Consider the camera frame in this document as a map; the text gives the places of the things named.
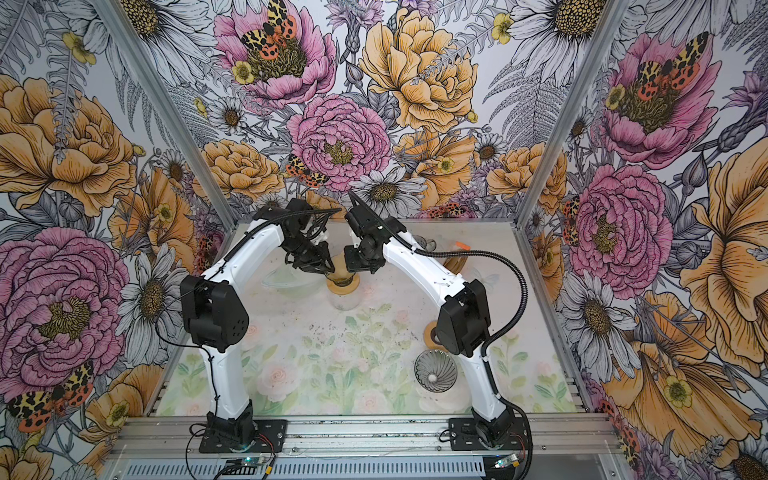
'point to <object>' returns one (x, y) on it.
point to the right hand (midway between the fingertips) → (355, 273)
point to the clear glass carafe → (344, 302)
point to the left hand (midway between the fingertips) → (328, 277)
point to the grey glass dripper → (436, 371)
